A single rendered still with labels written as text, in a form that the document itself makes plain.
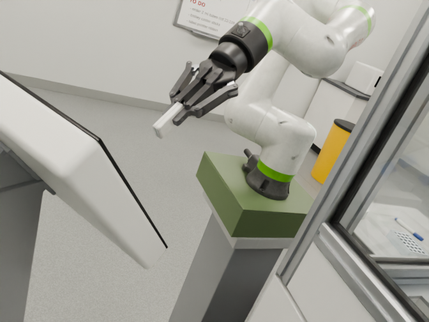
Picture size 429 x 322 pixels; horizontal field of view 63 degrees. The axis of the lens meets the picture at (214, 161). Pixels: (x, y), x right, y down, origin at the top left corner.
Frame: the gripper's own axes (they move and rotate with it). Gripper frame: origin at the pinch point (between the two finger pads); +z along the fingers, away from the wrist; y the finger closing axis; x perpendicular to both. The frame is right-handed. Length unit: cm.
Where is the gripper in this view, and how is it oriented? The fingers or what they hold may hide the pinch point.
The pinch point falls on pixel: (169, 120)
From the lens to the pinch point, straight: 65.3
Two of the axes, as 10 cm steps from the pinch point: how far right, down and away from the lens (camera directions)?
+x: 0.8, 5.3, 8.4
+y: 7.9, 4.8, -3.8
